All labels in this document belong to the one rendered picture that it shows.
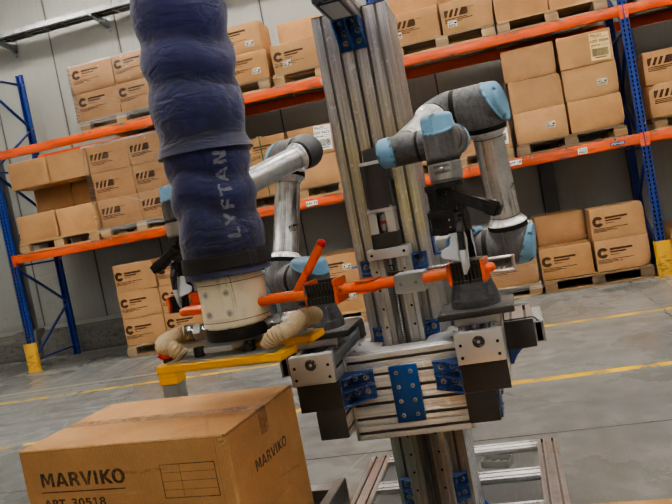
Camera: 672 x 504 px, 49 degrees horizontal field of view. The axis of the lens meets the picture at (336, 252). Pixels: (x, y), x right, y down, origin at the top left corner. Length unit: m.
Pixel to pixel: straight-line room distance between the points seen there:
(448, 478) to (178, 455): 1.02
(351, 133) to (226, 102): 0.73
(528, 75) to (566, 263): 2.19
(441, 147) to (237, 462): 0.86
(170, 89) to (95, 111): 8.42
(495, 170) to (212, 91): 0.83
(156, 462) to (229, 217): 0.61
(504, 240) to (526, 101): 6.77
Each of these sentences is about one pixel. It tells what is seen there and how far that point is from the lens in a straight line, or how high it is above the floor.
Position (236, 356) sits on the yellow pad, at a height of 1.11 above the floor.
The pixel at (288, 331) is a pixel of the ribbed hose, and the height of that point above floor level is 1.14.
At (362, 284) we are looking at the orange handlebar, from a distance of 1.74.
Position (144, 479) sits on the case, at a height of 0.85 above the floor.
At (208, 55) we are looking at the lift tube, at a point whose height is 1.81.
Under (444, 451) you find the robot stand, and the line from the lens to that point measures 2.50.
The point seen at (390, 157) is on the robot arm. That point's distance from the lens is 1.81.
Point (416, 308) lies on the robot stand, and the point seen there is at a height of 1.05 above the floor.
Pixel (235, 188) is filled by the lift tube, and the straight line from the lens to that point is 1.81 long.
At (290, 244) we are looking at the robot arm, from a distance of 2.46.
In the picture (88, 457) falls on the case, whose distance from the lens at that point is 1.99.
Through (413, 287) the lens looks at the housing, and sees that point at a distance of 1.71.
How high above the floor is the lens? 1.40
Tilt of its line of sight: 3 degrees down
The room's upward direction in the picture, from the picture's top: 11 degrees counter-clockwise
